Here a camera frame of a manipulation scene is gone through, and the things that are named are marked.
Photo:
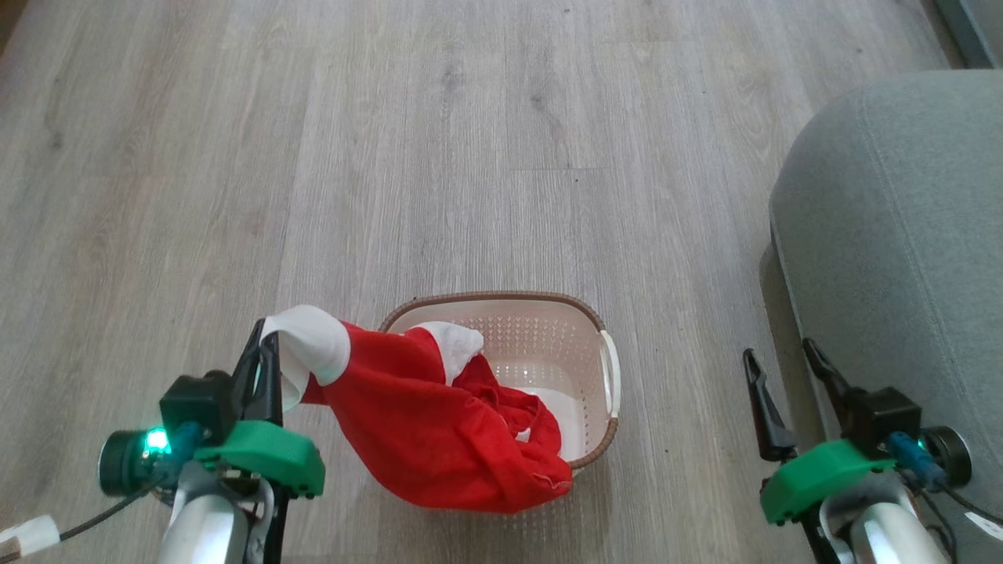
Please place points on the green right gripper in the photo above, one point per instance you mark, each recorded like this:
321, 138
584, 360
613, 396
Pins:
815, 478

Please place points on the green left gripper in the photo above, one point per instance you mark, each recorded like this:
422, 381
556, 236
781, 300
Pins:
262, 456

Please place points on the red and white garment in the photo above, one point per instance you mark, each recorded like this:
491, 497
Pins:
423, 439

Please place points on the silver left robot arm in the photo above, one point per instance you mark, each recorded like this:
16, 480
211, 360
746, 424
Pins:
205, 521

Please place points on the cream laundry basket brown rim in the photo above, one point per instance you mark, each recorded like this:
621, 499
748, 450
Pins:
541, 337

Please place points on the black left wrist cylinder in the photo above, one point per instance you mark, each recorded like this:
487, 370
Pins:
121, 464

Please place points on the black wrist cylinder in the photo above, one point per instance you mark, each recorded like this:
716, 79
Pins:
121, 464
950, 454

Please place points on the black right wrist cylinder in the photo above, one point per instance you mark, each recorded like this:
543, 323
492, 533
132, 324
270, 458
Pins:
950, 454

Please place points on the grey fabric sofa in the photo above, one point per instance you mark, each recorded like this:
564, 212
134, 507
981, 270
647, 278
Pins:
901, 235

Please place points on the dark grey baseboard strip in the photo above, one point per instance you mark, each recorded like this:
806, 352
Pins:
972, 27

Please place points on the dark brown furniture edge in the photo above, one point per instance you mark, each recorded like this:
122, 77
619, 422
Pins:
8, 16

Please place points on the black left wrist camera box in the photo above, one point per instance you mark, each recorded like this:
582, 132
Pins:
196, 403

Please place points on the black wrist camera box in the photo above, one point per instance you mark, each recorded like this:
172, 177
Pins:
889, 415
196, 403

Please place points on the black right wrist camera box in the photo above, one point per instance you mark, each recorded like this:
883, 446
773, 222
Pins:
889, 415

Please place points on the blue right camera connector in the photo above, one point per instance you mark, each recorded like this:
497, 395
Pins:
913, 456

